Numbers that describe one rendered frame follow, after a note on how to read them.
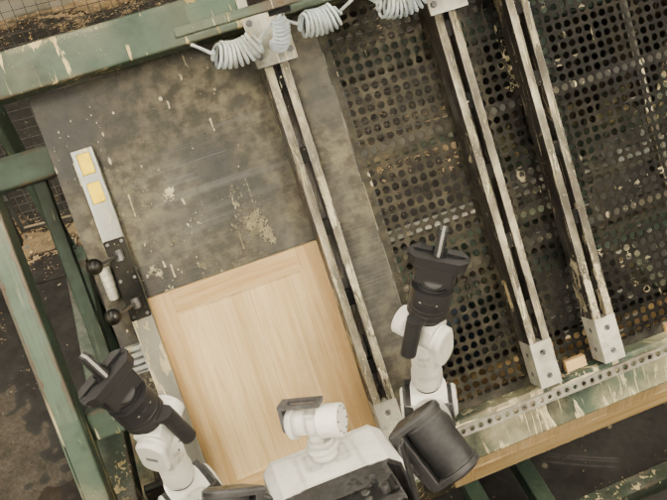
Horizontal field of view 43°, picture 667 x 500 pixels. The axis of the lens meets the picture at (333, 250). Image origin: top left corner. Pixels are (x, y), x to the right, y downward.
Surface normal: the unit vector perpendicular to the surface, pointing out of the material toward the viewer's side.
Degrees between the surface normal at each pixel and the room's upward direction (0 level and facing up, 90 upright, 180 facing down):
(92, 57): 55
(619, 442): 0
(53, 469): 0
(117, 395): 78
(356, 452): 23
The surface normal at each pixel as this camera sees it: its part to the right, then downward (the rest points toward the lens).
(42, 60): 0.21, 0.09
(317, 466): -0.26, -0.90
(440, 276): -0.22, 0.53
